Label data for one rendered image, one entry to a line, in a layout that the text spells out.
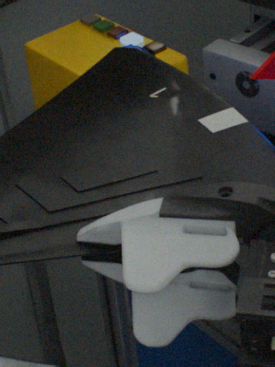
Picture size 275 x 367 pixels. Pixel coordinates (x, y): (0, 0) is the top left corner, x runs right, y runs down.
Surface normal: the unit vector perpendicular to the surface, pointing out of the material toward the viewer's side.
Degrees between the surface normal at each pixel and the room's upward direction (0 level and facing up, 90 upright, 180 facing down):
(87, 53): 0
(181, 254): 6
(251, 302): 6
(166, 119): 9
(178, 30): 90
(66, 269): 90
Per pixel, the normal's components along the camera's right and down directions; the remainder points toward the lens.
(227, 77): -0.66, 0.49
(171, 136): 0.08, -0.78
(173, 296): -0.13, -0.69
